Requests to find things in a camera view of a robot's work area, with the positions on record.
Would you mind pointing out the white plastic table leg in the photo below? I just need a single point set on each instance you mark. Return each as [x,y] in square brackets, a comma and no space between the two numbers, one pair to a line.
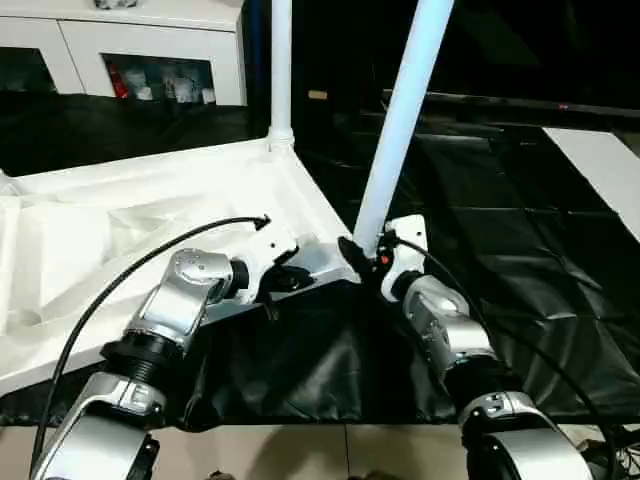
[400,100]
[281,60]

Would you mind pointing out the white plastic table top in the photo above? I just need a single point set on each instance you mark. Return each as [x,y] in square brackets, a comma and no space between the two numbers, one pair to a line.
[100,220]

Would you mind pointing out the black plastic mat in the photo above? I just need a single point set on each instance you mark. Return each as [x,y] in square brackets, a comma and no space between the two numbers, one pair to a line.
[520,300]

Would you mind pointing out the small tan tag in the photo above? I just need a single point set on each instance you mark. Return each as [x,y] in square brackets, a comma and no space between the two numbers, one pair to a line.
[318,95]

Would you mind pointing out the small bottles behind glass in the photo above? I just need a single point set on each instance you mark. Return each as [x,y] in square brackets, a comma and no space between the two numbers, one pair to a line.
[160,82]

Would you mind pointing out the white paper sheet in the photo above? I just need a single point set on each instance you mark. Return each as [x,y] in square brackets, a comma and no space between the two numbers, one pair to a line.
[600,170]

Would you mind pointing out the white cabinet with glass doors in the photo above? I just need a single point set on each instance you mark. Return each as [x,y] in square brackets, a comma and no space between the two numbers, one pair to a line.
[120,35]

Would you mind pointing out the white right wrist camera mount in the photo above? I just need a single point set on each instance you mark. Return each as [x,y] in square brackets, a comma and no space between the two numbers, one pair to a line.
[405,245]

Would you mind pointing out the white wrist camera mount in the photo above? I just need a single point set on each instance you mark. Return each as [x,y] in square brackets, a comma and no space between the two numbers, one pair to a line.
[405,245]
[270,248]

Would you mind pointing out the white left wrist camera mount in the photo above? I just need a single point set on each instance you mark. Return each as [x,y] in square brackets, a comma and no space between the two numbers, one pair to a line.
[270,248]

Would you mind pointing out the dark metal rail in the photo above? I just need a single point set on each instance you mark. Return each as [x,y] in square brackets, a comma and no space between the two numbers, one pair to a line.
[520,103]

